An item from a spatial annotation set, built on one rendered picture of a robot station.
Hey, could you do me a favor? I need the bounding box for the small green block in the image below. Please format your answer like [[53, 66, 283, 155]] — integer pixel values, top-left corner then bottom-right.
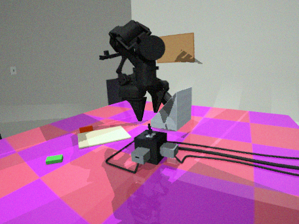
[[45, 154, 64, 165]]

